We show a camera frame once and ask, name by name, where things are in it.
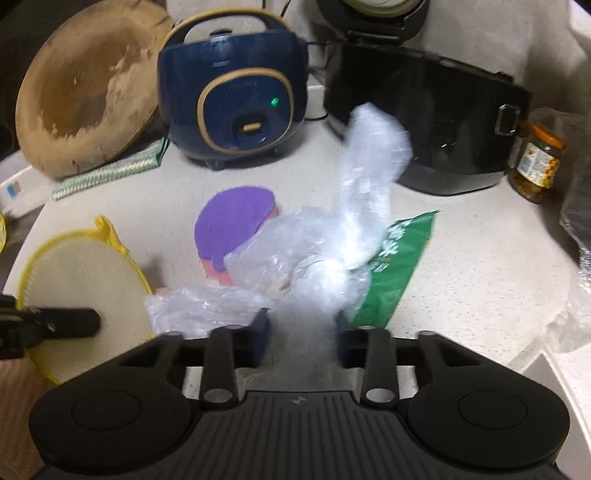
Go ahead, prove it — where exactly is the green snack bag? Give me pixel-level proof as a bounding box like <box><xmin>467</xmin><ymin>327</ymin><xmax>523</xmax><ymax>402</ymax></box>
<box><xmin>349</xmin><ymin>211</ymin><xmax>438</xmax><ymax>328</ymax></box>

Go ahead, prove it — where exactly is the clear plastic bag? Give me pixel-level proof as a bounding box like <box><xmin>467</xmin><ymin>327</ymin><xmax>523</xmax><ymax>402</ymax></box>
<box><xmin>144</xmin><ymin>103</ymin><xmax>412</xmax><ymax>391</ymax></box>

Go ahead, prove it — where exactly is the pink striped cloth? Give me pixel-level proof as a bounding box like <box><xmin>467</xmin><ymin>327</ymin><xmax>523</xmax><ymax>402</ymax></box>
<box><xmin>1</xmin><ymin>358</ymin><xmax>54</xmax><ymax>479</ymax></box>

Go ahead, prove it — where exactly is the yellow-rimmed round scrubber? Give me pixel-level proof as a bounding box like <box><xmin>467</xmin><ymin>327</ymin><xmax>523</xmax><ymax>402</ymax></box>
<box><xmin>16</xmin><ymin>216</ymin><xmax>154</xmax><ymax>384</ymax></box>

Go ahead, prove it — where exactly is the pink purple sponge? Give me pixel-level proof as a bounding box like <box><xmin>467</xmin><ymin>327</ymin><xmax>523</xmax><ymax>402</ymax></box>
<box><xmin>193</xmin><ymin>186</ymin><xmax>279</xmax><ymax>286</ymax></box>

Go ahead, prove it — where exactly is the green white striped cloth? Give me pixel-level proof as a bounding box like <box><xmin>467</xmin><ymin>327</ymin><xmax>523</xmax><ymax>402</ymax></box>
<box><xmin>51</xmin><ymin>137</ymin><xmax>169</xmax><ymax>201</ymax></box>

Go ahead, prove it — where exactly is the round wooden cutting board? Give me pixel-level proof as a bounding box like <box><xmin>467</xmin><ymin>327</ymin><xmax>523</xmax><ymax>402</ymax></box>
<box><xmin>15</xmin><ymin>1</ymin><xmax>172</xmax><ymax>179</ymax></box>

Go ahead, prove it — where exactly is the black rice cooker open lid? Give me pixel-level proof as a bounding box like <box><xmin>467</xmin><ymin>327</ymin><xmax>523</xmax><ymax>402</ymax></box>
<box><xmin>318</xmin><ymin>1</ymin><xmax>531</xmax><ymax>196</ymax></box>

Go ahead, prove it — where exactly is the glass jar orange lid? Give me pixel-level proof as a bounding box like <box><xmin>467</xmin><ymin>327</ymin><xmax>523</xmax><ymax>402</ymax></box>
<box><xmin>509</xmin><ymin>123</ymin><xmax>567</xmax><ymax>204</ymax></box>

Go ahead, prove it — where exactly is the navy blue rice cooker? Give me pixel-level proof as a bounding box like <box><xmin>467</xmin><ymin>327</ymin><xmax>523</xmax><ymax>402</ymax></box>
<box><xmin>157</xmin><ymin>7</ymin><xmax>308</xmax><ymax>171</ymax></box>

